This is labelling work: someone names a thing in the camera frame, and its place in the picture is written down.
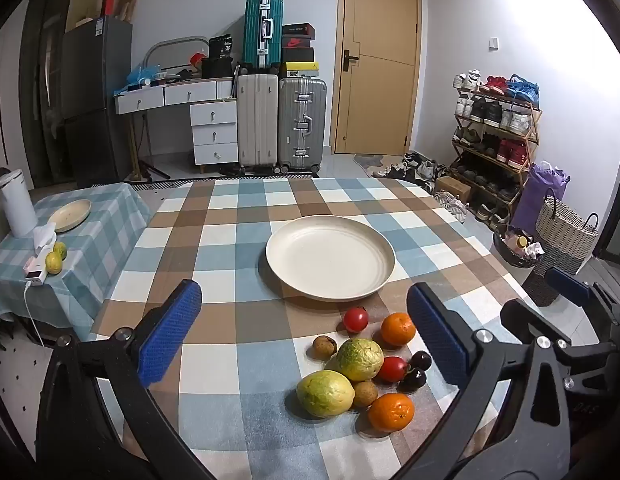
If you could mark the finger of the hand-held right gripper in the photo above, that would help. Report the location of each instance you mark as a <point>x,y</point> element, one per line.
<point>567,282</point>
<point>525,317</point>

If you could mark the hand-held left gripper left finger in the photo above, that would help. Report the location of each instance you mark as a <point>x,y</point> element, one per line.
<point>169,330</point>

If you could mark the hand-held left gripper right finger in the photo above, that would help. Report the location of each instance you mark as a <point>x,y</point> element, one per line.
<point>437,335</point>

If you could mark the orange mandarin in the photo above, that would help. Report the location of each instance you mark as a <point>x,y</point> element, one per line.
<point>398,329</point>
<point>391,412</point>

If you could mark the small bumpy green guava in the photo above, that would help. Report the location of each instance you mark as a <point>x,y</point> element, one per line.
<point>360,358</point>

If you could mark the red tomato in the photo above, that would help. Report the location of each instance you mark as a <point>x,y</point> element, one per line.
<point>356,319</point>
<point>391,368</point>

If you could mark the brown longan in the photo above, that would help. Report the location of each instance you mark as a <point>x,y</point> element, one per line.
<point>324,347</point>
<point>366,393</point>

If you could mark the large smooth yellow-green guava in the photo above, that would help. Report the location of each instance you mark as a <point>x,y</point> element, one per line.
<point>325,393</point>

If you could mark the large cream plate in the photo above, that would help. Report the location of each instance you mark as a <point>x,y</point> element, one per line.
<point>330,255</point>

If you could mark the woven grey white basket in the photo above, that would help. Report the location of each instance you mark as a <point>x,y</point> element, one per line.
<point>560,240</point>

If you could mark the dark round basket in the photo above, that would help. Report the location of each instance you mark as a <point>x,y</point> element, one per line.
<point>510,255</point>

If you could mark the brown blue checkered tablecloth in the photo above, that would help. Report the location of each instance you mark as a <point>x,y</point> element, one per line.
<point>229,260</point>

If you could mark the purple fabric bag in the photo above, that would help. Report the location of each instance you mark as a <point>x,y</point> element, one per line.
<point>537,195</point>

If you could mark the light blue plaid cloth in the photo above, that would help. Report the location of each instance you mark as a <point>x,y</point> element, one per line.
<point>104,240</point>

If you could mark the yellow-green lemon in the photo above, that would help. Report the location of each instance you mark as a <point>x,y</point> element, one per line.
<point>53,262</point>
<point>60,249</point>

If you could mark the small cardboard box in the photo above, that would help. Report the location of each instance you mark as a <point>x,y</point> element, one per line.
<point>452,189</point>

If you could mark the white power bank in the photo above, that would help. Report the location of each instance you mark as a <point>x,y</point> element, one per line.
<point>34,271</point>

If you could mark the small cream plate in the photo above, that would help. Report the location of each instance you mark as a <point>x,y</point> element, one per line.
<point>69,215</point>

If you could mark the wooden shoe rack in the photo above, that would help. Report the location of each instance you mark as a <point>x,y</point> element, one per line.
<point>532,132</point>

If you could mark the white tissue packet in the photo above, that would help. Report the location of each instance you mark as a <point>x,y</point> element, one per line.
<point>44,237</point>

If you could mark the loose pile of sneakers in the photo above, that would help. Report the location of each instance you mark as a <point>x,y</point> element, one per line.
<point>415,165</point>

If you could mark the rows of assorted shoes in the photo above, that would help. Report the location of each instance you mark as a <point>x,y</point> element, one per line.
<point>495,115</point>

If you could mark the grey door mat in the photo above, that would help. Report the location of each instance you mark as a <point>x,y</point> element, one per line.
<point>370,162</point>

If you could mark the white cylindrical container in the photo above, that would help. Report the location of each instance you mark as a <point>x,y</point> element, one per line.
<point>18,205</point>

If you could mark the white drawer cabinet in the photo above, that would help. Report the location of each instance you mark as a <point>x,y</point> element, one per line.
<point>214,132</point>

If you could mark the white suitcase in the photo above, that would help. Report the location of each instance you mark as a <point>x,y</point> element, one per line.
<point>257,120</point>

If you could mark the white curved desk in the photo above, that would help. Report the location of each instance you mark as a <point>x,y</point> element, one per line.
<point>174,92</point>

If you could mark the dark grey refrigerator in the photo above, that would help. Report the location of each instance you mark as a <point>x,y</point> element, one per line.
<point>97,100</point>

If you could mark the silver suitcase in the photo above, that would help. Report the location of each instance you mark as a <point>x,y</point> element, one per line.
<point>302,120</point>

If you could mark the blue plastic bag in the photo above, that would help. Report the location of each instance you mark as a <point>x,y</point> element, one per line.
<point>142,74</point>

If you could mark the dark wardrobe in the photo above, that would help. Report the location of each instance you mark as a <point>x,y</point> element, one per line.
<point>42,85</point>

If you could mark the wooden door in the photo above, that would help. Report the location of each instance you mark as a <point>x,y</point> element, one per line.
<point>375,55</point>

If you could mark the black printed bag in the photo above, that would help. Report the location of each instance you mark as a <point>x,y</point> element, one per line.
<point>220,46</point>

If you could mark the red black shoe box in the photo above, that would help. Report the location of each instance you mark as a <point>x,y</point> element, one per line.
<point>297,55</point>

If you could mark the teal suitcase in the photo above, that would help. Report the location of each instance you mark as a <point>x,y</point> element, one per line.
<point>262,30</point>

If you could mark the brown cardboard box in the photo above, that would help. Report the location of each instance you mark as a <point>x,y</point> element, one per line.
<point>128,4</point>

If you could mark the arched metal mirror frame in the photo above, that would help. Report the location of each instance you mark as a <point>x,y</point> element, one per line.
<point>162,47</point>

